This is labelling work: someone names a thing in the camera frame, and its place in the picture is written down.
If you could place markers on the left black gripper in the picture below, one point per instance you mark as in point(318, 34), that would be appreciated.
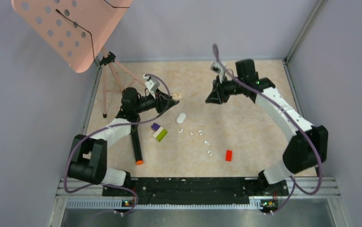
point(163, 101)

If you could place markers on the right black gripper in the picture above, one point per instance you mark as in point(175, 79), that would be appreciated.
point(217, 95)

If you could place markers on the beige earbud case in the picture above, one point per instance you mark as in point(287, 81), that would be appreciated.
point(177, 96)

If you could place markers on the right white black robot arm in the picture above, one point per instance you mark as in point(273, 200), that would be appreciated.
point(307, 143)

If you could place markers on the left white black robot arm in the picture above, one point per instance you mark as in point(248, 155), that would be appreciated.
point(89, 160)

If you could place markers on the white closed earbud case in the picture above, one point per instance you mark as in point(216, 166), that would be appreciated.
point(181, 118)

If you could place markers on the purple white green block stack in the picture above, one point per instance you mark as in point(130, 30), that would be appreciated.
point(159, 132)

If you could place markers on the black marker orange cap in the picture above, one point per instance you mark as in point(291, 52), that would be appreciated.
point(136, 145)

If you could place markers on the red toy brick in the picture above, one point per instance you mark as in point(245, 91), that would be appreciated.
point(228, 156)

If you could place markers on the pink perforated music stand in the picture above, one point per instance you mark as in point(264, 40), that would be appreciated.
point(76, 29)

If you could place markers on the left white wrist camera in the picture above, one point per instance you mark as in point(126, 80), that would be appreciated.
point(152, 84)

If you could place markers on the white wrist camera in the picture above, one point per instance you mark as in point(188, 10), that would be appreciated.
point(218, 67)
point(152, 84)

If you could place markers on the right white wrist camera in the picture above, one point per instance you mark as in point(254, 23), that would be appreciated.
point(218, 67)

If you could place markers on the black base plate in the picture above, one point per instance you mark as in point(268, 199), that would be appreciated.
point(196, 191)

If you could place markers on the aluminium frame rail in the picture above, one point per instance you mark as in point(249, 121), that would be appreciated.
point(302, 188)

